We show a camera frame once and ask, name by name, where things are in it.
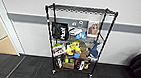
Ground grey wall outlet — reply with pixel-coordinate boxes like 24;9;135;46
71;21;78;27
78;20;86;26

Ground blue cup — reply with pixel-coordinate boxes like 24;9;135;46
73;51;82;60

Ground orange packet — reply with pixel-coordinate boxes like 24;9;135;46
83;62;90;70

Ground white flat box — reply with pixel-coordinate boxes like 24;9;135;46
68;26;84;37

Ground long grey wall band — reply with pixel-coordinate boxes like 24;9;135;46
6;12;141;35

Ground white black packet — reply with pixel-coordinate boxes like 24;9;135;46
78;59;88;72

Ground blue shark plush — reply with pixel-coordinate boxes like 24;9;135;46
88;39;102;60

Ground printed magazine box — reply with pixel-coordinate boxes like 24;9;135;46
51;42;68;59

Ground dark printed packet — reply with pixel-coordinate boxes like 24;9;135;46
54;55;64;69

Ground white door frame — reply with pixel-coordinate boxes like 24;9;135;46
0;0;29;56

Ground black wire shelf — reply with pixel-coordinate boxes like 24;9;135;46
38;1;120;78

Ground yellow plush toy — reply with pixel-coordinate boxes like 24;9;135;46
65;39;82;56

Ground black bag white print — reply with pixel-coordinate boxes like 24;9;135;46
49;21;71;42

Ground box with portrait photo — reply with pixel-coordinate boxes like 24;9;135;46
87;21;101;39

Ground yellow green bottles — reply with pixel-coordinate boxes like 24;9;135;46
63;57;76;65

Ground open cardboard box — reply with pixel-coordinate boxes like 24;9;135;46
62;59;76;71

